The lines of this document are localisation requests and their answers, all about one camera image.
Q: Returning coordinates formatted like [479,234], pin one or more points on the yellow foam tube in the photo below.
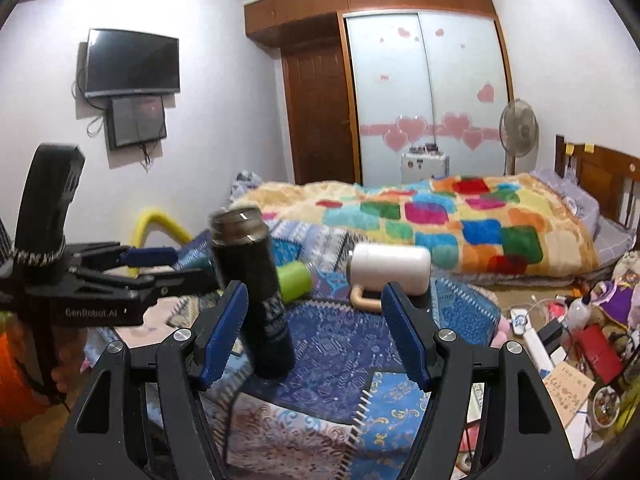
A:
[145,221]

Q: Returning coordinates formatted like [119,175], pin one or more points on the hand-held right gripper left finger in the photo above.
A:
[224,332]

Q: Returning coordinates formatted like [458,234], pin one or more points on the wooden overhead cabinet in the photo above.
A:
[360,0]

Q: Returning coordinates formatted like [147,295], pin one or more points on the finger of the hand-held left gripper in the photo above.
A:
[150,256]
[192,278]

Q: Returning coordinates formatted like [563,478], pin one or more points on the wooden bed headboard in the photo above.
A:
[605,180]

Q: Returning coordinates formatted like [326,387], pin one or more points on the red box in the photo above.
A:
[600,350]

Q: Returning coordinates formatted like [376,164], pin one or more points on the person's left hand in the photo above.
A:
[62,375]

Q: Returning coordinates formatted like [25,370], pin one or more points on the small black wall monitor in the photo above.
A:
[136,120]

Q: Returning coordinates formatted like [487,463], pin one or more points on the bowl with small bits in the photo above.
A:
[606,406]

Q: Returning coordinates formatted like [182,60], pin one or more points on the brown cardboard sheet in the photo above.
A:
[567,395]

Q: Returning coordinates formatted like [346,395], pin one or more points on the colourful patchwork fleece blanket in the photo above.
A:
[450,220]

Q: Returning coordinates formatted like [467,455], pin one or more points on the green cup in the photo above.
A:
[293,281]

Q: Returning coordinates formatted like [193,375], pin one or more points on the wardrobe with heart stickers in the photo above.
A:
[430,85]

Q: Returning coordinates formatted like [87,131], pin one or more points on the standing electric fan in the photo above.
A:
[520,127]

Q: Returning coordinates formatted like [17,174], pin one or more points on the white squeeze bottle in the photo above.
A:
[582,312]

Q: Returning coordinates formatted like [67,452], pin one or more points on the purple cloth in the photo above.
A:
[622,295]

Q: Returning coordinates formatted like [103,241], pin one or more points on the white power strip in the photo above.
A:
[537,350]

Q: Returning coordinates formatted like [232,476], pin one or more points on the black wall television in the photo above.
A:
[132,62]

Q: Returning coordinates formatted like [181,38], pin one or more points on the black insulated cup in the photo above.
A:
[260,285]

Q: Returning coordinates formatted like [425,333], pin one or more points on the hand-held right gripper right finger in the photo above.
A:
[404,335]

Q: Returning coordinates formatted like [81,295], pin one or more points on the brown wooden door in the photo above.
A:
[320,115]

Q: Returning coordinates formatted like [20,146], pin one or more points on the small white cabinet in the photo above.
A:
[425,165]

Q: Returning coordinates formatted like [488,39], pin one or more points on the grey pillow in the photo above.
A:
[575,195]

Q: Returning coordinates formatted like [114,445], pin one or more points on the blue patchwork quilt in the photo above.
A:
[330,350]

